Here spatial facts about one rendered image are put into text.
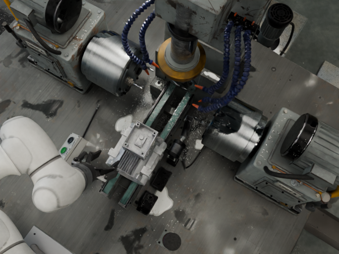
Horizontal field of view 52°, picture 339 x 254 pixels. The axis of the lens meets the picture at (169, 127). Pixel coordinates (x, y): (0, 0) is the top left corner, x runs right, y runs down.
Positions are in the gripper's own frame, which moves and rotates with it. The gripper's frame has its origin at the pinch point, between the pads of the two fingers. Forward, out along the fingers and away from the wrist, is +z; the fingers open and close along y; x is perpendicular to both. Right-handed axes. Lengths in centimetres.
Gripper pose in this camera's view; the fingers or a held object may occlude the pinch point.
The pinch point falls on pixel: (105, 160)
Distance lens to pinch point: 133.8
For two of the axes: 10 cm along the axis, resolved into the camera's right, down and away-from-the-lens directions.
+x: -4.5, 8.6, 2.4
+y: -8.7, -4.9, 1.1
